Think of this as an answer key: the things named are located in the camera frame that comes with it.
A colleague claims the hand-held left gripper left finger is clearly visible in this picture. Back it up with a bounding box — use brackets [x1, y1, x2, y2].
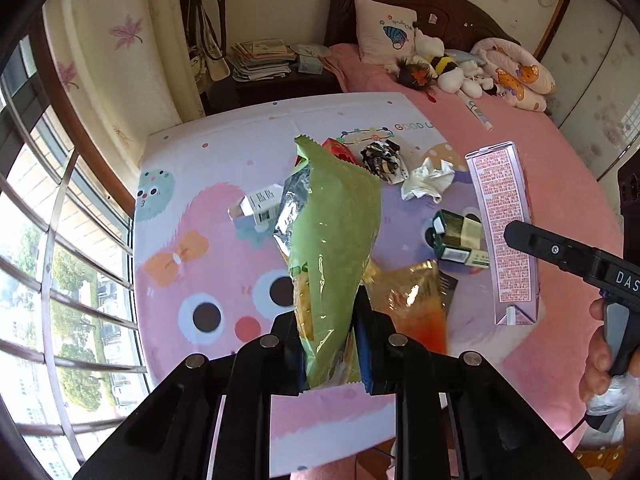
[75, 310, 308, 480]

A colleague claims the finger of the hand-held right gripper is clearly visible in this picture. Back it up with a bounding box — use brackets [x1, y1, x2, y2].
[503, 221, 596, 277]

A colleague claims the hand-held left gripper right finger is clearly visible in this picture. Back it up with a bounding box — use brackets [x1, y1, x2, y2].
[352, 287, 591, 480]

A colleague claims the green snack bag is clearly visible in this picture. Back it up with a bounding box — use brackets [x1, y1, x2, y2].
[272, 135, 383, 391]

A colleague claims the black gold bag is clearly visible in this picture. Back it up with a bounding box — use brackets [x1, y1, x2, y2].
[360, 139, 408, 184]

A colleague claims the red gold box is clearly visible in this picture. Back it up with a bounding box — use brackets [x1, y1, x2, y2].
[321, 137, 358, 166]

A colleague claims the person's right hand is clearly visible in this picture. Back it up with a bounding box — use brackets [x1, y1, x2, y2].
[580, 297, 613, 402]

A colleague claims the long purple carton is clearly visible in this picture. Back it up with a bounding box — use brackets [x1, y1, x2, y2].
[465, 141, 541, 327]

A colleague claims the pink bed sheet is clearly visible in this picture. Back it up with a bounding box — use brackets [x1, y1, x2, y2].
[325, 42, 626, 461]

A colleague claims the gold orange snack bag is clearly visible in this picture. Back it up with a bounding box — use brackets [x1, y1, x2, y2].
[362, 260, 458, 356]

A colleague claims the dark green box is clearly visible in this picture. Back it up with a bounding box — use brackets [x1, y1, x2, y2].
[431, 209, 492, 270]

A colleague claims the crumpled white wrapper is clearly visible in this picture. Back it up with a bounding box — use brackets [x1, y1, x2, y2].
[400, 156, 456, 204]

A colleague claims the cartoon printed mat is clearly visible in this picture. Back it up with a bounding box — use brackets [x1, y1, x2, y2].
[132, 92, 541, 478]

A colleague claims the white tube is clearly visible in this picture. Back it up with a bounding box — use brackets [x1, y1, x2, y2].
[460, 92, 495, 132]

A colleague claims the small white box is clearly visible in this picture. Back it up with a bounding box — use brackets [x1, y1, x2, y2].
[228, 184, 286, 226]

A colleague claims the white plush toy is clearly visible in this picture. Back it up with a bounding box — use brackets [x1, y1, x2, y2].
[415, 27, 447, 58]
[462, 60, 506, 98]

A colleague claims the bee plush toy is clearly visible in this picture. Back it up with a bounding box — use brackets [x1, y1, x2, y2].
[427, 52, 476, 93]

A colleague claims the brown plush toy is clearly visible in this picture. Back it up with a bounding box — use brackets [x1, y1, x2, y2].
[395, 57, 438, 92]

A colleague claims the metal window grille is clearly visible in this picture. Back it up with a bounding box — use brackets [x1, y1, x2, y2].
[0, 150, 151, 480]

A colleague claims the dark wooden nightstand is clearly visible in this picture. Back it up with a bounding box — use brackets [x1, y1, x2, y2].
[205, 65, 343, 116]

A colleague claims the white printed pillow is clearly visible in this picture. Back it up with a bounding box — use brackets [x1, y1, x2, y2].
[354, 0, 418, 67]

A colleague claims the cream handbag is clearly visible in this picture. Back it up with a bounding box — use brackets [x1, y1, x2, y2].
[200, 45, 231, 81]

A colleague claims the stack of books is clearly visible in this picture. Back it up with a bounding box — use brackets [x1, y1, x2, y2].
[227, 37, 298, 82]

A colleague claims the white hand fan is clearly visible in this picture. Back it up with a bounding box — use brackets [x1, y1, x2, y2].
[292, 42, 331, 58]

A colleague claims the cream leaf print curtain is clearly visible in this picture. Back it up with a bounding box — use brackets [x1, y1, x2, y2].
[42, 0, 206, 161]

